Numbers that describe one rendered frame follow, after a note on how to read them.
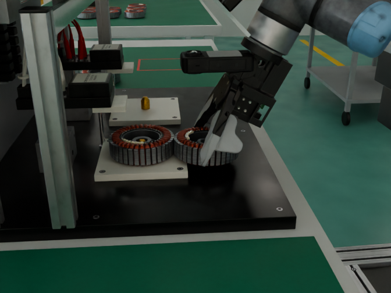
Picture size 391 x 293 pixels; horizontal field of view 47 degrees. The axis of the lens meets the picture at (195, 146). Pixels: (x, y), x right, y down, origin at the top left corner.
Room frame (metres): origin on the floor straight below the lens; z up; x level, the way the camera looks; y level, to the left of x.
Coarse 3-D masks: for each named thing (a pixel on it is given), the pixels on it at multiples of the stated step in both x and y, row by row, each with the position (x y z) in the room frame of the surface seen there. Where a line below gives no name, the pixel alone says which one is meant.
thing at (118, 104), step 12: (72, 84) 0.68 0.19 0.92; (84, 84) 0.68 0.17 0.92; (96, 84) 0.68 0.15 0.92; (108, 84) 0.68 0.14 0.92; (72, 96) 0.68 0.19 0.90; (84, 96) 0.68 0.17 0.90; (96, 96) 0.68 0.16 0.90; (108, 96) 0.68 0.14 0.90; (120, 96) 0.74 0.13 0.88; (24, 108) 0.67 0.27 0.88; (72, 108) 0.67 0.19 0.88; (96, 108) 0.68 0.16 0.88; (108, 108) 0.68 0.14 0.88; (120, 108) 0.69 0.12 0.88
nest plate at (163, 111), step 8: (128, 104) 0.99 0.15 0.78; (136, 104) 0.99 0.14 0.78; (152, 104) 0.99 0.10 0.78; (160, 104) 0.99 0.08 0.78; (168, 104) 0.99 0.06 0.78; (176, 104) 0.99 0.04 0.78; (112, 112) 0.93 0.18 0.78; (120, 112) 0.93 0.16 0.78; (128, 112) 0.93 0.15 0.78; (136, 112) 0.93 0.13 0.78; (144, 112) 0.93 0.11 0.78; (152, 112) 0.93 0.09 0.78; (160, 112) 0.93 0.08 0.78; (168, 112) 0.93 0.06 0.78; (176, 112) 0.93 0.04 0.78; (112, 120) 0.88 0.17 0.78; (120, 120) 0.88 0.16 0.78; (128, 120) 0.88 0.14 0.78; (136, 120) 0.88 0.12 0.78; (144, 120) 0.88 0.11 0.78; (152, 120) 0.89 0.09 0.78; (160, 120) 0.89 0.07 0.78; (168, 120) 0.89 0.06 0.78; (176, 120) 0.89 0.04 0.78
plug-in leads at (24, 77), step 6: (24, 54) 0.68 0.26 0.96; (24, 60) 0.69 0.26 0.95; (60, 60) 0.71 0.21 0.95; (24, 66) 0.68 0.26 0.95; (60, 66) 0.71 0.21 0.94; (24, 72) 0.68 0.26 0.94; (18, 78) 0.68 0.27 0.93; (24, 78) 0.68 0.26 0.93; (24, 84) 0.68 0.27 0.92; (18, 90) 0.67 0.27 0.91; (24, 90) 0.67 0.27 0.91; (30, 90) 0.68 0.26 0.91; (18, 96) 0.67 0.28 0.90; (24, 96) 0.67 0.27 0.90; (30, 96) 0.68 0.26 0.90
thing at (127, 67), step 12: (96, 48) 0.94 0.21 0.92; (108, 48) 0.94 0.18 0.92; (120, 48) 0.94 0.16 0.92; (72, 60) 0.92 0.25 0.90; (84, 60) 0.92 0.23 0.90; (96, 60) 0.92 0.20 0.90; (108, 60) 0.92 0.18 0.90; (120, 60) 0.93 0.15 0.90; (72, 72) 0.92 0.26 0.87; (108, 72) 0.92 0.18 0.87; (120, 72) 0.93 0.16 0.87; (132, 72) 0.93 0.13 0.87
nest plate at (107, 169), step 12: (108, 144) 0.76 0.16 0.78; (108, 156) 0.71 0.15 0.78; (96, 168) 0.66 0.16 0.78; (108, 168) 0.66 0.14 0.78; (120, 168) 0.66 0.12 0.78; (132, 168) 0.66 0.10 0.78; (144, 168) 0.66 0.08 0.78; (156, 168) 0.66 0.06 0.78; (168, 168) 0.66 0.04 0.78; (180, 168) 0.66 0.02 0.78; (96, 180) 0.64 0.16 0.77; (108, 180) 0.64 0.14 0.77; (120, 180) 0.64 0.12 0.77
